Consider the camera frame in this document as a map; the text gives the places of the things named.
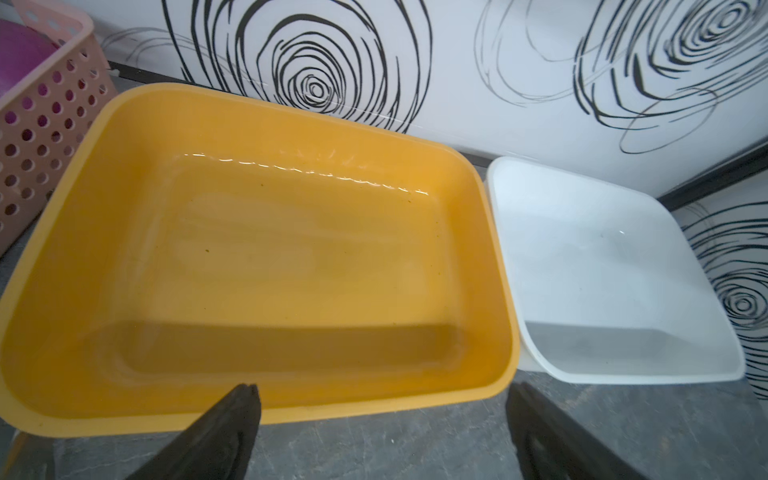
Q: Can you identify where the magenta toy fruit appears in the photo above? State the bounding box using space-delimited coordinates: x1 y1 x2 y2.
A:
1 19 59 96

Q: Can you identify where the pink perforated basket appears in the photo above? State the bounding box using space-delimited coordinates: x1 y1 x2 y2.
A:
1 1 116 250

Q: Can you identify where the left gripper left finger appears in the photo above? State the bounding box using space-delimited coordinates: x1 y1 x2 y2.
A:
129 384 262 479

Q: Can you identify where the yellow plastic storage box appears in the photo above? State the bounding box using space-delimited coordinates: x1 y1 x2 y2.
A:
1 84 520 437

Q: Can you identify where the white plastic storage box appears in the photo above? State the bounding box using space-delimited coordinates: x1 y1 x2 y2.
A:
485 157 745 385

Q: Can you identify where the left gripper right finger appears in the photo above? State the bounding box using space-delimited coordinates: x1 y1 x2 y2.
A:
505 383 645 479

